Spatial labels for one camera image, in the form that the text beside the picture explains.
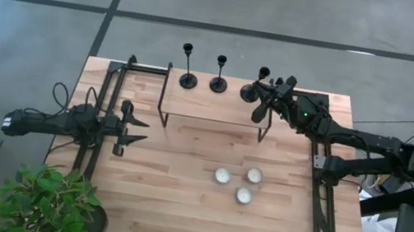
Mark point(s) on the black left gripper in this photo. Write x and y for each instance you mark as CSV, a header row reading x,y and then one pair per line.
x,y
111,126

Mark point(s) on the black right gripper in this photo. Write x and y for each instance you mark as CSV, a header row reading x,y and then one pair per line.
x,y
285,102

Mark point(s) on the short black candlestick holder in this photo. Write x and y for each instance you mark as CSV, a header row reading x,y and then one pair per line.
x,y
248,93

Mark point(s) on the medium black candlestick holder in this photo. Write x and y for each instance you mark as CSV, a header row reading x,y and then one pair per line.
x,y
218,85

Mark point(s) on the tall black candlestick holder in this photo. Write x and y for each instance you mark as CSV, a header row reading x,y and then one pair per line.
x,y
188,81

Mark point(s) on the purple candle tin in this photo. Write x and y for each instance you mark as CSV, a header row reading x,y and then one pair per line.
x,y
254,175

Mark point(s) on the multicolour patterned candle tin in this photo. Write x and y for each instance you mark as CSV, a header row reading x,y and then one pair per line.
x,y
222,175

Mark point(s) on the blue candle tin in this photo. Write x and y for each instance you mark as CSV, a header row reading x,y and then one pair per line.
x,y
244,195

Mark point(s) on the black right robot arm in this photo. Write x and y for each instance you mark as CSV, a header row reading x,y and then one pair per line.
x,y
365,140

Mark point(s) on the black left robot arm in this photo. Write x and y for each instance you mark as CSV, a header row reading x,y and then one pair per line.
x,y
43,123

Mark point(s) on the grey metal mounting plate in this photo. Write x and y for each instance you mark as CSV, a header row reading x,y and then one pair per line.
x,y
319,162

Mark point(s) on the black plant pot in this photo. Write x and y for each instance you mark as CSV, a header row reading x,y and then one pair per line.
x,y
100,224

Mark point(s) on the green leafy plant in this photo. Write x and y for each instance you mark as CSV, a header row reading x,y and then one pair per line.
x,y
44,198

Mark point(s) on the black power adapter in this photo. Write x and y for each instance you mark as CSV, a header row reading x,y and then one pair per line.
x,y
392,186

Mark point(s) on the black crossbar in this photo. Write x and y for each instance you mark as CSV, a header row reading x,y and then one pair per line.
x,y
389,203

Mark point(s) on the black aluminium rig frame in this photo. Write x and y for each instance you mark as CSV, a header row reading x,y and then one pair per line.
x,y
143,68

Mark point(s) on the wooden shelf riser black frame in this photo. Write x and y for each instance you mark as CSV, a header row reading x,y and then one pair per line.
x,y
201,102

